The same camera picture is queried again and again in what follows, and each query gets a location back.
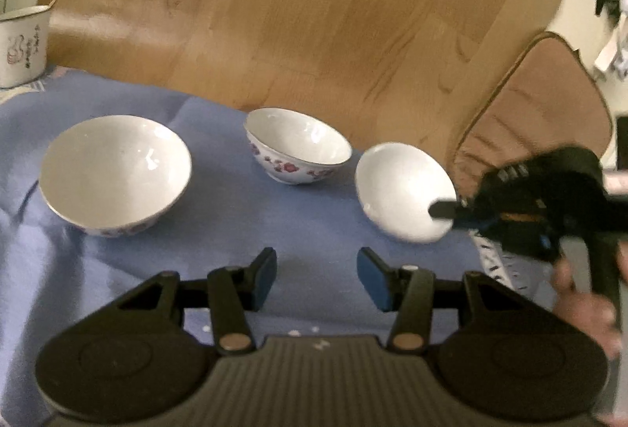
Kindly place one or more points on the small white floral bowl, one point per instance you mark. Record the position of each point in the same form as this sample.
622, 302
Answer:
299, 145

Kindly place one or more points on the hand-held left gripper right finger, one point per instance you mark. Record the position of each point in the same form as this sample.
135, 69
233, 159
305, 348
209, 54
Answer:
373, 280

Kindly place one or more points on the white plate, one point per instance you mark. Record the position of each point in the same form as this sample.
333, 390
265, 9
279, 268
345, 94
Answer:
397, 191

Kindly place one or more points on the white cloth item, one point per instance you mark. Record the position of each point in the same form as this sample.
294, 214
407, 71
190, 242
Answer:
611, 49

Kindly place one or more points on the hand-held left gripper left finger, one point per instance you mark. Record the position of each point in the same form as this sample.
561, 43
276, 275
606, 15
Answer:
265, 280

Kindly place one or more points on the brown seat cushion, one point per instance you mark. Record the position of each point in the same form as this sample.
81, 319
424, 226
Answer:
535, 108

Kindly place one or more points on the blue printed bed sheet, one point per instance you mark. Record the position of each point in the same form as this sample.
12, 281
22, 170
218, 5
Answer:
304, 221

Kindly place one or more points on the large white floral bowl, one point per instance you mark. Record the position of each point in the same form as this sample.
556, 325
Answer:
115, 172

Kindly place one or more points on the person's right hand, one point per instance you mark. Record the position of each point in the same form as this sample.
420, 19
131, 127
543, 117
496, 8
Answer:
588, 314

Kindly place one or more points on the white enamel mug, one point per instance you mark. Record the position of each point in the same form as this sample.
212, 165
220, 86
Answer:
22, 49

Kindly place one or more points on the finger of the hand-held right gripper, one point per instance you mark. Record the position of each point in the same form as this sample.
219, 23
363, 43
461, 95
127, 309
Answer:
442, 208

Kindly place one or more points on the wooden headboard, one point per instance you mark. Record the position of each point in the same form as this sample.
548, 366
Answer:
294, 5

